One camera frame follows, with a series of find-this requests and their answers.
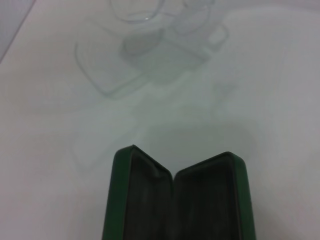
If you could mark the green glasses case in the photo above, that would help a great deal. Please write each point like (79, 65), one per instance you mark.
(200, 200)

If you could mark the clear white glasses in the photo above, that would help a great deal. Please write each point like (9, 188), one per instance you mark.
(147, 18)

